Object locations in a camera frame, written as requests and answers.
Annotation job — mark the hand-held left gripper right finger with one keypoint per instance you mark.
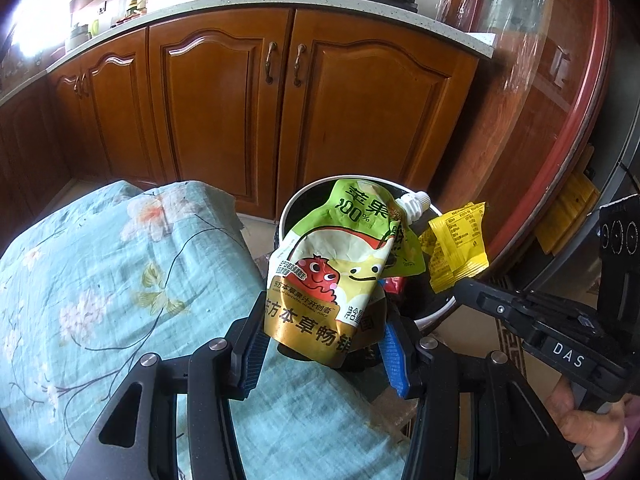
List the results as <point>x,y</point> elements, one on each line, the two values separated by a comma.
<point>397,365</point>

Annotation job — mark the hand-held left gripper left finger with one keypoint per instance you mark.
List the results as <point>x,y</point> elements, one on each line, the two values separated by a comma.
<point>255,365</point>

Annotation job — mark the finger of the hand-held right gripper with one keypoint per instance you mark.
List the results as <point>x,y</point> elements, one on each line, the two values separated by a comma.
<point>500,307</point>

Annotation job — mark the black bin with white rim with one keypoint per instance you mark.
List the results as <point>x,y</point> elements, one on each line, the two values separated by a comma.
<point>417,296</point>

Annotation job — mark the yellow snack packet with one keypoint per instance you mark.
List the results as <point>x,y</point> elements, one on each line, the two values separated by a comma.
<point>455,250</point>

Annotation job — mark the green juice pouch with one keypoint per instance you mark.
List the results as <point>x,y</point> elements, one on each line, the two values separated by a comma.
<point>320,270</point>

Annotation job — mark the person's right forearm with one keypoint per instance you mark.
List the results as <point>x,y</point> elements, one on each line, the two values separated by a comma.
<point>607,475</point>

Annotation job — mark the person's right hand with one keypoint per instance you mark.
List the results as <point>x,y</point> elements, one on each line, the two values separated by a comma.
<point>600,440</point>

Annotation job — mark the patterned floor mat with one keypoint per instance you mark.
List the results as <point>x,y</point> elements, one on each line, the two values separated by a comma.
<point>510,340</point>

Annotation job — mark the red snack wrapper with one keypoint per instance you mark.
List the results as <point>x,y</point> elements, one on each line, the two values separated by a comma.
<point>395,286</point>

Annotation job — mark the yellow plastic item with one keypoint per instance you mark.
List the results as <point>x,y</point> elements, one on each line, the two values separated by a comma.
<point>565,215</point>

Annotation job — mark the light blue floral cloth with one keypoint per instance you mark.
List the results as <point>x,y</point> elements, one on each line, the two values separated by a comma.
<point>125,310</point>

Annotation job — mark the wooden door with glass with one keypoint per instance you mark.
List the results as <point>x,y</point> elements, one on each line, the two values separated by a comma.
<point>500,135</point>

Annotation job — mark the wooden kitchen cabinets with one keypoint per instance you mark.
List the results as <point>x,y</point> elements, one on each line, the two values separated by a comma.
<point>300,2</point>

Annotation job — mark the white lidded pot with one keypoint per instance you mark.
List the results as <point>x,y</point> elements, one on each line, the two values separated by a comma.
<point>77,37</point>

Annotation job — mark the green cup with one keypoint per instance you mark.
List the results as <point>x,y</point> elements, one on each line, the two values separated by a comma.
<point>95,28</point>

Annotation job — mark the seasoning bottle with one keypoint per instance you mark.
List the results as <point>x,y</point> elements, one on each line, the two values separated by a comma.
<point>131,8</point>
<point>143,5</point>

